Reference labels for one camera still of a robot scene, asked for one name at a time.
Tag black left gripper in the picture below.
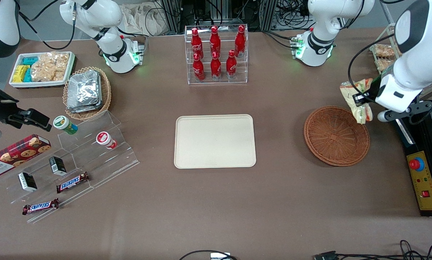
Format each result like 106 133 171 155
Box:
353 74 384 106

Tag triangle sandwich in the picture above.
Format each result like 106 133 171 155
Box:
340 78 374 125

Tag white rectangular snack tray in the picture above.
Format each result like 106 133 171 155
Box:
9 51 76 89

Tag brown round wicker basket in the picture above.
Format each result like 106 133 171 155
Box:
304 105 370 167

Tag light wicker basket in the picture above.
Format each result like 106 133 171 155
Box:
63 66 112 121

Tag beige plastic tray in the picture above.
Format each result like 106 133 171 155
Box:
174 114 257 169

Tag green lidded snack cup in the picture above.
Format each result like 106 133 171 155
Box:
53 116 78 135

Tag red tartan cookie box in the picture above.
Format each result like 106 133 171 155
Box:
0 134 52 178

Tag clear bag of pastries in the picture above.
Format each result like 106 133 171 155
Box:
376 58 395 73
373 43 397 58

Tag yellow snack pack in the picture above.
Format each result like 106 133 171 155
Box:
12 65 29 83

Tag small black box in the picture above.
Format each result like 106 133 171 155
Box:
49 156 67 176
18 172 38 192

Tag clear bag of crackers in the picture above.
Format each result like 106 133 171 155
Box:
30 51 70 82

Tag silver foil packs stack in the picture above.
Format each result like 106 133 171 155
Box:
66 70 103 113

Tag clear acrylic stepped display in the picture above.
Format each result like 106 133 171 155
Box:
0 110 140 224

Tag black machine with yellow panel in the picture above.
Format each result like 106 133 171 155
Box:
392 98 432 217

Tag brown snickers bar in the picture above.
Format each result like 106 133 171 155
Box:
22 198 60 216
56 172 90 194

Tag red lidded snack cup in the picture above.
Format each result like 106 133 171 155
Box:
96 131 117 150

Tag red emergency stop button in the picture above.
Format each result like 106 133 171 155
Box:
409 157 425 172

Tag clear acrylic bottle rack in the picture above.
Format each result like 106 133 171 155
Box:
184 25 249 85

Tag red cola bottle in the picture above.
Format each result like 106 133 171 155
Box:
235 25 246 58
211 52 222 81
210 26 221 58
193 53 205 82
191 28 204 60
226 50 237 79

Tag beige cloth bag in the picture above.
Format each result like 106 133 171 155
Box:
120 2 168 36

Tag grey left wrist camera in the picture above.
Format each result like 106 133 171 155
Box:
377 109 395 122

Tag white wire basket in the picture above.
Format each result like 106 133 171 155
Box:
369 22 432 99

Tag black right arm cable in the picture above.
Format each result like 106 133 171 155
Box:
18 0 76 50

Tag tangled black background cables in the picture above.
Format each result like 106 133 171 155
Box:
274 0 315 30

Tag black cable with connector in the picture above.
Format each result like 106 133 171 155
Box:
313 239 432 260

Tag aluminium frame post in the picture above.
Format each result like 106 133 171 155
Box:
160 0 182 35

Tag black looped cable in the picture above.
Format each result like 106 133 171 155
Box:
179 250 238 260

